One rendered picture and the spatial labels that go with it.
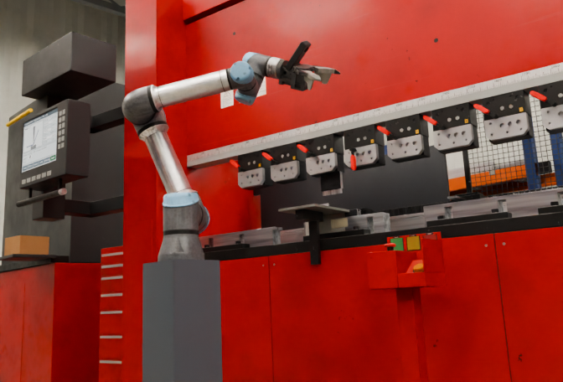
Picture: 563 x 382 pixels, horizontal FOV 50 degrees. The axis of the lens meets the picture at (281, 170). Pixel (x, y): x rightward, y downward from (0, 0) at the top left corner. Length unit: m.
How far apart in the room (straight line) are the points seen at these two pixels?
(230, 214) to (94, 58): 1.10
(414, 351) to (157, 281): 0.84
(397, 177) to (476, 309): 1.06
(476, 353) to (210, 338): 0.89
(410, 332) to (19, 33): 8.76
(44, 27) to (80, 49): 7.19
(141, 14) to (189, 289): 1.88
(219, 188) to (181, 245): 1.42
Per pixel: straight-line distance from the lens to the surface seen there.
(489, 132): 2.34
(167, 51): 3.29
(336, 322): 2.44
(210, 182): 3.30
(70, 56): 3.10
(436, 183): 2.98
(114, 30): 10.90
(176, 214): 1.98
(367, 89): 2.61
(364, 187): 3.14
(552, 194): 2.26
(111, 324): 3.79
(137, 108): 2.14
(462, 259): 2.21
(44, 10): 10.44
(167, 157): 2.19
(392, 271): 2.00
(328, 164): 2.62
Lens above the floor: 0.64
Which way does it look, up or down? 12 degrees up
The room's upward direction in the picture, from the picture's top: 3 degrees counter-clockwise
